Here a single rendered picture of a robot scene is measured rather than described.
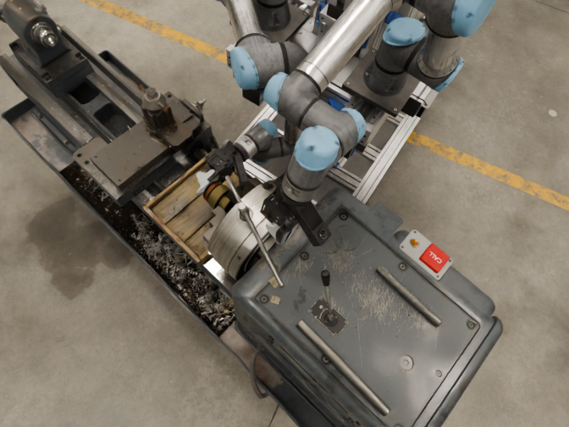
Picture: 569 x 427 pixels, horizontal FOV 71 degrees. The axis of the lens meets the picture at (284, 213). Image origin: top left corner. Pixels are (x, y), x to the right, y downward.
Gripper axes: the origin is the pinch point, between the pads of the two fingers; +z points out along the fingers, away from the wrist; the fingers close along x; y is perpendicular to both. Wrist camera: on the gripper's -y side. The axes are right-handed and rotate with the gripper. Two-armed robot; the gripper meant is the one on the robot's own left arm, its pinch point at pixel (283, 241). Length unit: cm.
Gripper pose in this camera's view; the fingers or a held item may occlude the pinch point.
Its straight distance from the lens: 99.2
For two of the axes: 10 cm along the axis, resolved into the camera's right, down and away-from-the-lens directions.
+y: -7.3, -6.5, 2.2
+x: -6.4, 5.3, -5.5
